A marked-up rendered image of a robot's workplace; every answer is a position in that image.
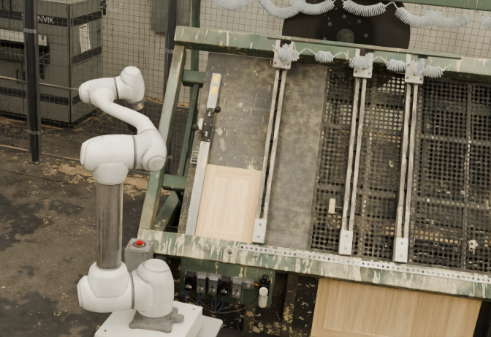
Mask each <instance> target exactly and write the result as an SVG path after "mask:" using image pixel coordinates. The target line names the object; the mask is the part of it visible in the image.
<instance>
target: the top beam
mask: <svg viewBox="0 0 491 337"><path fill-rule="evenodd" d="M173 41H174V43H175V44H177V45H184V46H186V49H189V50H201V51H208V52H215V53H228V54H235V55H242V56H254V57H261V58H274V54H275V48H274V47H273V45H274V46H275V44H276V39H268V38H267V35H261V34H248V33H241V32H234V31H221V30H214V29H201V28H194V27H187V26H176V27H175V34H174V39H173ZM305 48H306V50H304V49H305ZM308 48H309V49H310V50H312V51H313V52H314V53H318V51H320V50H321V51H324V52H331V54H333V55H336V54H338V53H340V52H342V53H341V54H340V55H337V56H335V57H334V58H332V61H331V62H328V63H327V61H326V63H322V60H321V62H320V60H319V62H318V59H319V58H318V59H317V61H316V57H315V55H314V54H313V53H312V52H310V51H309V50H308ZM294 50H295V52H298V53H299V52H301V51H302V50H304V51H303V52H302V53H301V54H300V55H299V59H297V60H296V61H300V62H306V63H313V64H326V65H333V66H339V67H351V66H352V65H351V66H349V64H350V63H351V62H350V63H349V61H350V60H349V59H348V58H347V57H346V56H345V55H344V53H345V54H346V55H347V56H348V57H349V58H353V57H355V53H356V48H344V47H337V46H330V45H317V44H311V43H304V42H294V44H293V51H294ZM377 56H378V58H377V59H375V60H374V61H373V66H372V70H378V71H385V72H397V67H396V70H395V71H394V70H393V71H392V69H391V70H389V69H387V67H388V66H386V65H387V63H386V62H385V61H389V60H390V59H393V60H403V62H405V63H406V54H404V53H390V52H384V51H377V50H375V53H374V54H373V58H375V57H377ZM380 57H382V58H383V59H384V60H385V61H383V60H382V59H381V58H380ZM294 61H295V60H294ZM352 64H353V63H352ZM450 64H451V66H450V67H448V68H447V69H445V70H444V71H442V72H443V75H442V74H441V77H443V78H450V79H457V80H469V81H476V82H483V83H491V60H489V59H482V58H469V57H462V58H461V60H457V59H450V58H437V57H430V56H428V57H427V59H426V58H425V65H430V66H432V67H437V66H439V67H440V68H442V69H444V68H446V67H447V66H449V65H450ZM440 72H441V71H440ZM398 73H406V71H405V70H404V68H403V71H402V70H401V65H400V72H399V64H398Z"/></svg>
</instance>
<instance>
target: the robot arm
mask: <svg viewBox="0 0 491 337"><path fill-rule="evenodd" d="M144 92H145V84H144V80H143V78H142V74H141V71H140V70H139V69H138V68H136V67H126V68H125V69H124V70H123V71H122V73H121V75H120V76H118V77H106V78H99V79H95V80H89V81H87V82H85V83H83V84H82V85H81V87H79V95H80V99H81V100H82V101H83V102H84V103H87V104H92V105H95V106H96V107H99V108H100V109H101V110H102V111H104V112H105V113H107V114H109V115H111V116H114V117H116V118H118V119H120V120H122V121H125V122H126V124H127V126H128V128H129V131H130V132H133V133H134V135H102V136H98V137H93V138H91V139H89V140H86V141H85V142H84V143H83V144H82V146H81V152H80V163H81V165H82V166H83V167H84V168H85V169H86V170H87V171H91V172H92V174H93V177H94V179H95V181H96V262H95V263H94V264H93V265H92V266H91V267H90V269H89V272H88V275H87V276H84V277H82V278H81V280H79V283H78V284H77V293H78V299H79V304H80V306H81V307H82V308H84V309H85V310H88V311H92V312H99V313H107V312H117V311H125V310H129V309H134V310H136V313H135V315H134V317H133V320H132V321H131V322H130V323H129V328H130V329H142V330H153V331H159V332H163V333H171V332H172V323H173V322H183V321H184V320H183V319H184V315H182V314H178V308H177V307H172V304H173V300H174V280H173V277H172V273H171V271H170V268H169V267H168V265H167V264H166V262H165V261H163V260H159V259H150V260H146V261H144V262H143V263H141V264H140V265H139V266H138V268H137V269H136V270H133V271H132V272H128V271H127V267H126V266H125V264H124V263H123V262H121V249H122V218H123V182H124V180H125V179H126V177H127V174H128V172H129V170H132V169H143V170H147V171H150V172H156V171H159V170H160V169H161V168H163V166H164V164H165V162H166V156H167V149H166V145H165V142H164V139H163V138H162V136H161V135H160V133H159V131H158V130H157V129H156V127H155V126H154V125H153V123H152V122H151V121H150V120H149V118H150V117H149V116H148V117H147V116H145V114H144V112H143V107H144V104H145V103H144ZM117 99H125V105H126V107H123V106H120V105H117V104H116V103H113V101H114V100H117ZM132 126H133V127H132Z"/></svg>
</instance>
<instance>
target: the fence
mask: <svg viewBox="0 0 491 337"><path fill-rule="evenodd" d="M214 75H219V79H218V83H213V78H214ZM220 85H221V74H216V73H213V76H212V80H211V85H210V93H209V97H208V106H207V107H209V108H215V107H216V106H217V103H218V95H219V90H220ZM212 86H218V88H217V92H216V94H211V91H212ZM215 116H216V112H215V114H214V119H213V125H214V121H215ZM212 133H213V127H212V132H211V136H210V142H205V141H201V144H200V148H199V156H198V161H197V168H196V173H195V178H194V186H193V190H192V195H191V203H190V207H189V215H188V220H187V225H186V232H185V234H186V235H195V231H196V226H197V218H198V213H199V205H200V200H201V196H202V188H203V183H204V179H205V171H206V166H207V163H208V155H209V150H210V143H211V138H212Z"/></svg>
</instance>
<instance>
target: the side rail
mask: <svg viewBox="0 0 491 337"><path fill-rule="evenodd" d="M186 55H187V53H186V49H185V46H180V45H175V47H174V51H173V55H172V63H171V67H170V73H169V77H168V81H167V88H166V92H165V96H164V104H163V108H162V112H161V118H160V122H159V129H158V131H159V133H160V135H161V136H162V138H163V139H164V142H165V145H166V149H167V156H168V152H169V148H170V141H171V136H172V129H173V125H174V121H175V114H176V110H177V105H178V98H179V93H180V87H181V82H182V81H181V80H182V75H183V70H184V67H185V63H186ZM167 156H166V162H165V164H164V166H163V168H161V169H160V170H159V171H156V172H150V175H149V179H148V185H147V189H146V193H145V200H144V204H143V209H142V215H141V220H140V226H139V228H143V229H151V230H154V226H155V221H156V214H157V210H158V206H159V199H160V194H161V185H162V180H163V176H164V171H165V167H166V163H167Z"/></svg>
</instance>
